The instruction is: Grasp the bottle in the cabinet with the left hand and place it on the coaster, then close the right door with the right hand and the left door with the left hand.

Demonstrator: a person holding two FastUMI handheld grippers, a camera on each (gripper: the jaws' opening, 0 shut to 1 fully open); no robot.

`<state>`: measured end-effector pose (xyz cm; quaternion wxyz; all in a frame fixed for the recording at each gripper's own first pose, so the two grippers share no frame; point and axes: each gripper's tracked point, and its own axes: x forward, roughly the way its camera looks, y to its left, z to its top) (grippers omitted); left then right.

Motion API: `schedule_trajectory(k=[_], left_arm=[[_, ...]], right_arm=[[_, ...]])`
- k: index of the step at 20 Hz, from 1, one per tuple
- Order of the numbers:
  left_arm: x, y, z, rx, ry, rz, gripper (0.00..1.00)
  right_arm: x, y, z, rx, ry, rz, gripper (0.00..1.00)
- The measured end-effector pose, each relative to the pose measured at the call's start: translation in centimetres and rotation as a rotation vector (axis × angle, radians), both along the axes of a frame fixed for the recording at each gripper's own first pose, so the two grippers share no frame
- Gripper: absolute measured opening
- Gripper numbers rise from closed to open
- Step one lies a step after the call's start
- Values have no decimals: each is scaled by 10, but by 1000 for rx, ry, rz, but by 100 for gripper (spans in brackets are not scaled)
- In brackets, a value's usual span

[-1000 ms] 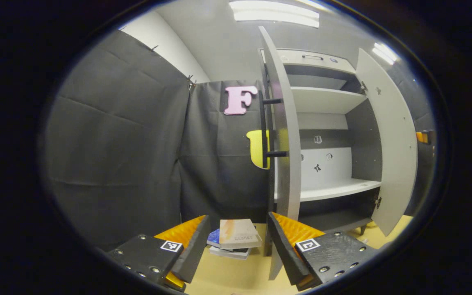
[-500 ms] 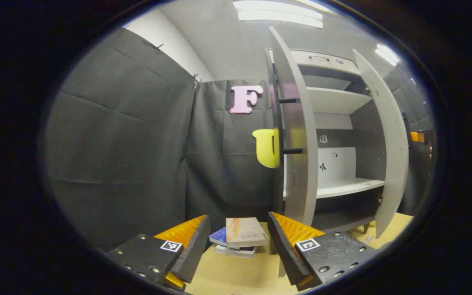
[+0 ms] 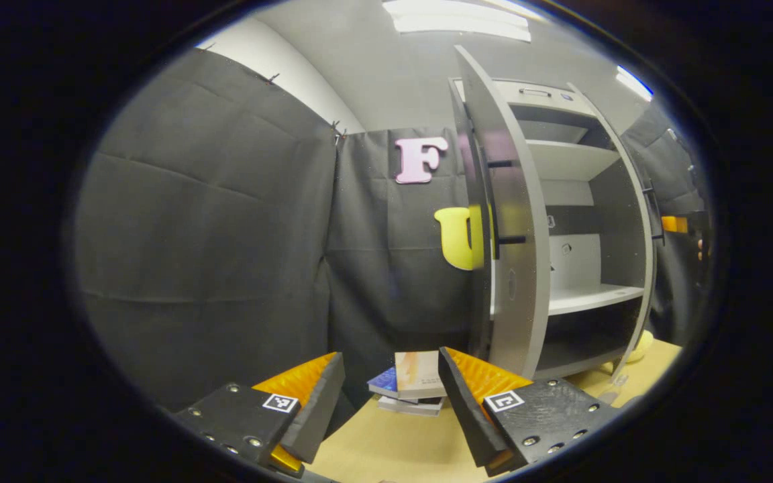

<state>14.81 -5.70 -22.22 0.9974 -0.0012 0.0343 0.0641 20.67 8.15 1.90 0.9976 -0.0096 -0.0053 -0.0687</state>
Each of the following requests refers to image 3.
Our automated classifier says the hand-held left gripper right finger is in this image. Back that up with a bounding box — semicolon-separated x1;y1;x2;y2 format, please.
438;346;622;477

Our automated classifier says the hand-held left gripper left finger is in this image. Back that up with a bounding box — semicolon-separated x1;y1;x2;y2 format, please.
172;351;347;478

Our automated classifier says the grey cabinet door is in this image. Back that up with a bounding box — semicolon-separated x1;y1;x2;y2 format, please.
568;84;666;383
450;46;552;380

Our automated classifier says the grey cabinet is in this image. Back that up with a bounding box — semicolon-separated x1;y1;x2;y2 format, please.
450;77;656;380

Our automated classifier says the blue book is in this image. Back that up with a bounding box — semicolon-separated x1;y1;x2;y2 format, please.
368;367;427;403

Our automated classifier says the yellow round cushion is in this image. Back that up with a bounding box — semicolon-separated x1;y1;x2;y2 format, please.
601;330;656;373

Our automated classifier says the small ceiling light panel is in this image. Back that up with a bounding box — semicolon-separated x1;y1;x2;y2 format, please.
616;65;654;101

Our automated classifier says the black backdrop cloth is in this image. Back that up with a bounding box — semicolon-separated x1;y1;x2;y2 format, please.
74;47;713;413

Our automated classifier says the large ceiling light panel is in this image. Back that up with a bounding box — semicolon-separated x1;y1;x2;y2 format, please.
383;0;531;42

